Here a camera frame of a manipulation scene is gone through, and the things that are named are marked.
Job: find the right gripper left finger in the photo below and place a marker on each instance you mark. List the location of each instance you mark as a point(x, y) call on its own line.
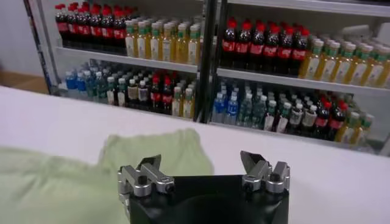
point(143, 182)

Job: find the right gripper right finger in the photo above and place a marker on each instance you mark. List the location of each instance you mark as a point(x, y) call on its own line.
point(259, 178)

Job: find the light green t-shirt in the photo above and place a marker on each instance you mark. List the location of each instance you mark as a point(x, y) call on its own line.
point(45, 188)

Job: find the small green tinted bottle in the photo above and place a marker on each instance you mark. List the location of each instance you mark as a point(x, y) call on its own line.
point(90, 86)
point(100, 88)
point(259, 112)
point(245, 111)

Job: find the small white cap dark bottle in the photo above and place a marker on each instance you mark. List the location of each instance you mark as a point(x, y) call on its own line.
point(132, 92)
point(309, 118)
point(143, 94)
point(295, 117)

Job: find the small blue water bottle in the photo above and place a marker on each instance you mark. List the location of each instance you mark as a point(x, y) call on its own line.
point(218, 108)
point(81, 86)
point(71, 85)
point(231, 110)

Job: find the small yellow juice bottle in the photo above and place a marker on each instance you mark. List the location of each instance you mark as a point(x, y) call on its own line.
point(176, 105)
point(347, 131)
point(362, 132)
point(188, 106)

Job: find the small red cap cola bottle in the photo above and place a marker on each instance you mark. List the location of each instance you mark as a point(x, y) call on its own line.
point(155, 96)
point(167, 99)
point(336, 123)
point(322, 121)

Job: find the metal shelf rack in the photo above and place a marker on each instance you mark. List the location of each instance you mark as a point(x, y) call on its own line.
point(220, 91)

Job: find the white fridge shelf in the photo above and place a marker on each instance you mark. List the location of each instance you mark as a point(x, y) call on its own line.
point(128, 59)
point(289, 81)
point(304, 6)

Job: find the display fridge cabinet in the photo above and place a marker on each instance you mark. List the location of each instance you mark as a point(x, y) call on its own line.
point(204, 61)

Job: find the black framed glass fridge door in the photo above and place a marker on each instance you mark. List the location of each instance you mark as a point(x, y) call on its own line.
point(41, 48)

